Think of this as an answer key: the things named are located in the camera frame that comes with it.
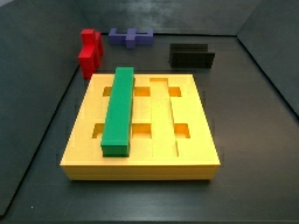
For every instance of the yellow slotted board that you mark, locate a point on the yellow slotted board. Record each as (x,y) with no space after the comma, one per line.
(171,146)

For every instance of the green long bar block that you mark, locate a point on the green long bar block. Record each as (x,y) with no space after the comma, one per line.
(115,139)

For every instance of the black block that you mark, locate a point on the black block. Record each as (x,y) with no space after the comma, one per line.
(190,56)

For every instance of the red interlocking block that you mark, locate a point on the red interlocking block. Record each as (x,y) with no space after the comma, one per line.
(91,52)

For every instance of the purple interlocking block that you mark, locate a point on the purple interlocking block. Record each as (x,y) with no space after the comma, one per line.
(133,38)

